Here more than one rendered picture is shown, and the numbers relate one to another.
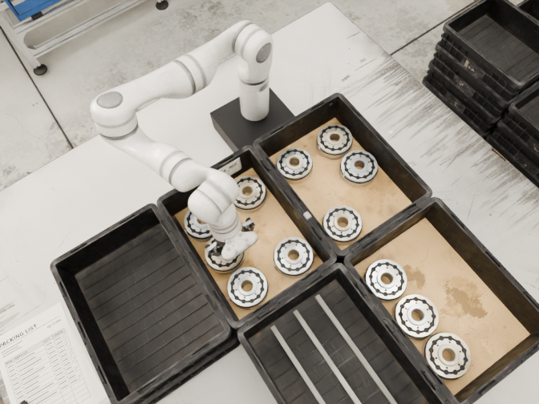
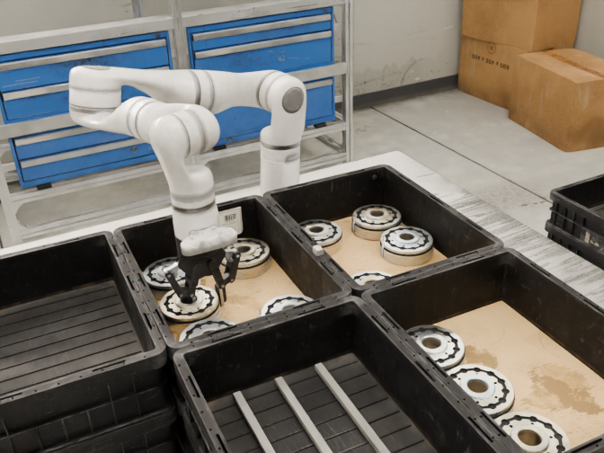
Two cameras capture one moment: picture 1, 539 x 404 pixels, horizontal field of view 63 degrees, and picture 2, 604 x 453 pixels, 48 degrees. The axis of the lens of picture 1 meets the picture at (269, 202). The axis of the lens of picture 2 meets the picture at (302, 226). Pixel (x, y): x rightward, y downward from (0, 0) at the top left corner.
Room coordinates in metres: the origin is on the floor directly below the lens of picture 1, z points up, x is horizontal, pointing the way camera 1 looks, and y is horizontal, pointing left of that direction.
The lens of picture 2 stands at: (-0.59, -0.09, 1.54)
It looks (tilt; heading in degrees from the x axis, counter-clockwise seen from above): 29 degrees down; 2
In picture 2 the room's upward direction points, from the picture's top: 2 degrees counter-clockwise
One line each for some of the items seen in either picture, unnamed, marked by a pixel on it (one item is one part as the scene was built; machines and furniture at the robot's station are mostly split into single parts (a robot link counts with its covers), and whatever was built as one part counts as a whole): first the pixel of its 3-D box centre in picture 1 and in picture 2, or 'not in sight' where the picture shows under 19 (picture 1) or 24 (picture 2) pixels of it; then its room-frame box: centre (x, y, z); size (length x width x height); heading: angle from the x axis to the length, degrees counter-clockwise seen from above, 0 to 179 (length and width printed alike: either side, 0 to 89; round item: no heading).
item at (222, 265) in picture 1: (224, 251); (189, 302); (0.37, 0.14, 0.86); 0.10 x 0.10 x 0.01
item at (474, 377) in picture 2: (417, 315); (477, 386); (0.14, -0.31, 0.86); 0.05 x 0.05 x 0.01
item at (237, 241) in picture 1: (228, 228); (199, 218); (0.37, 0.10, 1.02); 0.11 x 0.09 x 0.06; 27
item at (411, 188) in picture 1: (337, 178); (373, 245); (0.53, -0.19, 0.87); 0.40 x 0.30 x 0.11; 26
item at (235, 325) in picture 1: (243, 229); (223, 263); (0.40, 0.08, 0.92); 0.40 x 0.30 x 0.02; 26
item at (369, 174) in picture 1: (358, 166); (406, 239); (0.57, -0.26, 0.86); 0.10 x 0.10 x 0.01
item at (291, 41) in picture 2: not in sight; (267, 78); (2.52, 0.13, 0.60); 0.72 x 0.03 x 0.56; 118
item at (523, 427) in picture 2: (448, 354); (529, 438); (0.05, -0.36, 0.86); 0.05 x 0.05 x 0.01
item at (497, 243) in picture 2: (338, 169); (373, 222); (0.53, -0.19, 0.92); 0.40 x 0.30 x 0.02; 26
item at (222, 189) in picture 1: (204, 184); (178, 128); (0.42, 0.12, 1.16); 0.14 x 0.09 x 0.07; 41
